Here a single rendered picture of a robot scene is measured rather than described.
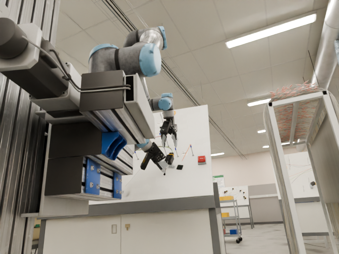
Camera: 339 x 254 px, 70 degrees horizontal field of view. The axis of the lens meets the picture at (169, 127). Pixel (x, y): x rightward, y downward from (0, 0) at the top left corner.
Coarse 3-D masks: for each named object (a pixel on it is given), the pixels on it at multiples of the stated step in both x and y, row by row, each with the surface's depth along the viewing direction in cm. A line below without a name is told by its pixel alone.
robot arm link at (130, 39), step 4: (132, 32) 122; (128, 36) 123; (132, 36) 121; (128, 40) 122; (132, 40) 121; (124, 44) 125; (128, 44) 123; (132, 44) 122; (140, 80) 136; (144, 80) 138; (144, 84) 139; (144, 88) 140; (148, 96) 145; (148, 100) 145; (152, 100) 146; (152, 104) 146; (152, 108) 147
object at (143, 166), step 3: (147, 153) 146; (150, 153) 145; (147, 156) 144; (150, 156) 145; (144, 159) 147; (147, 159) 145; (144, 162) 145; (147, 162) 145; (141, 165) 146; (144, 165) 145; (141, 168) 145; (144, 168) 146
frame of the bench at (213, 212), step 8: (216, 208) 148; (216, 216) 139; (40, 224) 163; (216, 224) 136; (40, 232) 161; (216, 232) 134; (40, 240) 159; (216, 240) 133; (224, 240) 183; (40, 248) 157; (216, 248) 132
